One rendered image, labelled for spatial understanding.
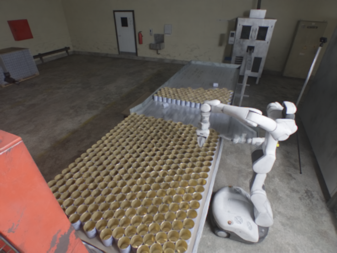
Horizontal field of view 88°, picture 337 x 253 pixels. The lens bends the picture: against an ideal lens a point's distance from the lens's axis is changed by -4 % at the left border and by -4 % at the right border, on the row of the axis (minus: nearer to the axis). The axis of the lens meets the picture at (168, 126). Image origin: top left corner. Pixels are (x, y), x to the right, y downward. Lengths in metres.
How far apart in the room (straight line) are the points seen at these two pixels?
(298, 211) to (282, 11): 6.65
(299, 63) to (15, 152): 8.12
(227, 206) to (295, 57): 6.58
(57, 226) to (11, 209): 0.18
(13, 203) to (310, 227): 3.01
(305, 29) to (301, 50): 0.65
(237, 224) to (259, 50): 5.58
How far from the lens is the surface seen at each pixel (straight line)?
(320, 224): 3.22
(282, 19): 8.24
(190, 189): 1.41
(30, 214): 0.58
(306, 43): 8.09
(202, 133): 1.45
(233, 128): 2.25
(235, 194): 2.50
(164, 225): 1.26
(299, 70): 8.27
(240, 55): 6.86
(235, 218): 2.32
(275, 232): 2.85
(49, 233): 0.66
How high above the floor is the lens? 2.29
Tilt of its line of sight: 34 degrees down
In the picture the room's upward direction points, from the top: straight up
